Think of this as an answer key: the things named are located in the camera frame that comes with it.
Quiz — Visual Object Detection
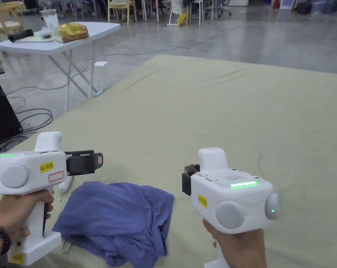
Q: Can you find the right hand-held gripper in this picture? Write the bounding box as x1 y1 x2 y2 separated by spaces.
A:
182 147 280 268

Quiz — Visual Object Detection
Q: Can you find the black bag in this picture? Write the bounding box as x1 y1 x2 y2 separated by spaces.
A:
291 0 313 15

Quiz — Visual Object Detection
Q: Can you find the dark blue shirt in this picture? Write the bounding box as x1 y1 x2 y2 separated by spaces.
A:
52 181 175 268

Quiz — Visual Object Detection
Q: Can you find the person's right hand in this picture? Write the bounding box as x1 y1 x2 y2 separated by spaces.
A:
202 217 267 268

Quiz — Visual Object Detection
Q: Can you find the bed with pale green sheet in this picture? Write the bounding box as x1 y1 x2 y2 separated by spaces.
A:
0 54 337 268

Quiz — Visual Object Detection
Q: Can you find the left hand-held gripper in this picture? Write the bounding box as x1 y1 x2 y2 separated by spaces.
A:
0 131 103 265

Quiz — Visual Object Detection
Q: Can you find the wooden chair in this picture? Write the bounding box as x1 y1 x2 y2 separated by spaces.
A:
0 0 28 65

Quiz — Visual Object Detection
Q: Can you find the pale yellow chair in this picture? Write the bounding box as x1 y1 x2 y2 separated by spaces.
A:
107 0 138 23

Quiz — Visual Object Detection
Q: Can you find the person's left hand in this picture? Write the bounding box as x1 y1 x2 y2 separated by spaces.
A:
0 192 55 247

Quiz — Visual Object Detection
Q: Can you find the white folding table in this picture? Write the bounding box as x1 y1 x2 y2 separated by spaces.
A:
0 8 121 113

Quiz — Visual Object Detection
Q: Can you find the black box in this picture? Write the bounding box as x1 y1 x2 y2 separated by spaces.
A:
0 69 24 149

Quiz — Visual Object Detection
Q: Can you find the row of desks and chairs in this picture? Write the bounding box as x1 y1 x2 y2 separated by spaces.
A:
137 0 248 28

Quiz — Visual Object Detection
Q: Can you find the black floor cable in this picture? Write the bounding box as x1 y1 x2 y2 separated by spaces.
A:
0 83 63 150

